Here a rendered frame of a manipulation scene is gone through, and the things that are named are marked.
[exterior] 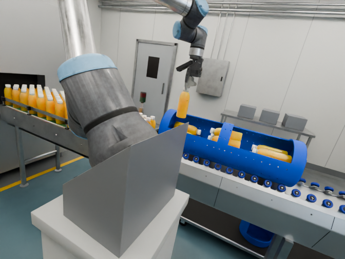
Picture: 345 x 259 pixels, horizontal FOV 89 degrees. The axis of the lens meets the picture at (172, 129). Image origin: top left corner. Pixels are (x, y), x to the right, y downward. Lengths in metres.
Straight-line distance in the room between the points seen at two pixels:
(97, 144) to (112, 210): 0.14
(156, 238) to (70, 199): 0.23
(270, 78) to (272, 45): 0.65
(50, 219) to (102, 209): 0.18
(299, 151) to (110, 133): 1.01
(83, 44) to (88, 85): 0.33
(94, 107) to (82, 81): 0.07
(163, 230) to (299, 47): 4.37
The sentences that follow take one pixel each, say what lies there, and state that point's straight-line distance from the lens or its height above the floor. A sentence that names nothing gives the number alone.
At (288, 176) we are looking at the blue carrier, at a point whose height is 1.06.
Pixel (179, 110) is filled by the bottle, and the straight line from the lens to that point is 1.19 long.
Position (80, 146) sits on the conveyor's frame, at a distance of 1.63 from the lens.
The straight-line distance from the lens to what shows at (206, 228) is 1.95.
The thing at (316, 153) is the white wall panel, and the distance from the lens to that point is 4.85.
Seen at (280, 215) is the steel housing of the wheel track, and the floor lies 0.80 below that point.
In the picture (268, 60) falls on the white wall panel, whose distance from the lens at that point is 4.50.
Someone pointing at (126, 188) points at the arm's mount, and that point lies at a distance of 0.34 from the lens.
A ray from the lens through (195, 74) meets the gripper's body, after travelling 1.15.
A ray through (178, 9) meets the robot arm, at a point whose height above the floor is 1.78.
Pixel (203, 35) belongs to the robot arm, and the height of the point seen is 1.72.
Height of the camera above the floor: 1.49
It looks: 17 degrees down
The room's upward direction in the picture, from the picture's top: 10 degrees clockwise
